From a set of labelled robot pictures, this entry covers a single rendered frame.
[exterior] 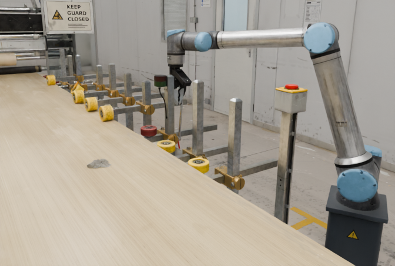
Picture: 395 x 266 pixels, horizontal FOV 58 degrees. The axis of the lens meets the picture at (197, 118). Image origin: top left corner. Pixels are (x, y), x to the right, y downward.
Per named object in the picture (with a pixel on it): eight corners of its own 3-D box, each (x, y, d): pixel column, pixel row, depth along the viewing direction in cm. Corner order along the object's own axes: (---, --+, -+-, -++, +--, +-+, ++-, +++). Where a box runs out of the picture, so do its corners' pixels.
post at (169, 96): (171, 165, 188) (170, 74, 175) (174, 167, 185) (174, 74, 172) (165, 167, 186) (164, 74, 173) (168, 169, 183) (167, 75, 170)
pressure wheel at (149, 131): (152, 144, 186) (151, 123, 183) (160, 149, 179) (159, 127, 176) (138, 147, 181) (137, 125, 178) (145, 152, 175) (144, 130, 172)
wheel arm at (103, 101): (164, 96, 238) (163, 91, 237) (166, 97, 236) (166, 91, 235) (89, 105, 211) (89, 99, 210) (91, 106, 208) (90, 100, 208)
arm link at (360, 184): (383, 187, 155) (339, 16, 148) (381, 204, 140) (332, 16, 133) (346, 190, 162) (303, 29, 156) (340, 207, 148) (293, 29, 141)
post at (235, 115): (232, 211, 148) (236, 97, 136) (237, 214, 146) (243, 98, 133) (225, 213, 147) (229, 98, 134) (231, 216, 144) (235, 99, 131)
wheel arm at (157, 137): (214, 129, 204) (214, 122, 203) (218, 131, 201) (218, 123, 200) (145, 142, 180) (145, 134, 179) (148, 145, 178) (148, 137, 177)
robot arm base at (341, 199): (337, 188, 183) (339, 170, 180) (378, 196, 175) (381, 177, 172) (334, 205, 166) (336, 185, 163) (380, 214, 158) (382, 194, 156)
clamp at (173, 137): (165, 137, 190) (165, 128, 189) (178, 144, 180) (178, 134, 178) (156, 138, 187) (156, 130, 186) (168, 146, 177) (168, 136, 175)
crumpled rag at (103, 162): (110, 160, 137) (110, 154, 137) (112, 167, 131) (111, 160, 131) (86, 162, 134) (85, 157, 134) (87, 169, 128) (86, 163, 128)
